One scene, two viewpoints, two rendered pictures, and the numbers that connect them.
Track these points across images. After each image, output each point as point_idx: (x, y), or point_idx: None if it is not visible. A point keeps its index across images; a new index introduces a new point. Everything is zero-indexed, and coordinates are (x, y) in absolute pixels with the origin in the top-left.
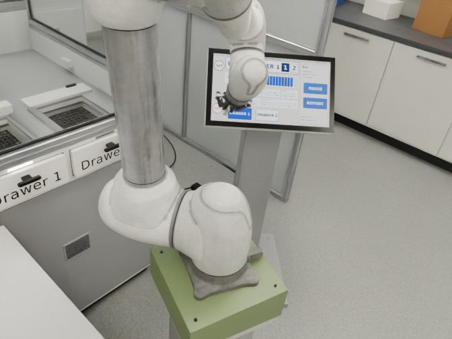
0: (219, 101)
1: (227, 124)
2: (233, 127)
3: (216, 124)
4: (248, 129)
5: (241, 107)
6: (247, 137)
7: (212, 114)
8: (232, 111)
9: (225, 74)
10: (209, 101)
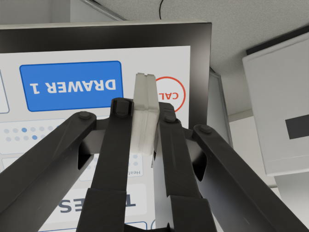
0: (269, 208)
1: (121, 32)
2: (93, 24)
3: (167, 31)
4: (27, 24)
5: (34, 183)
6: (42, 8)
7: (185, 69)
8: (115, 108)
9: (144, 207)
10: (196, 115)
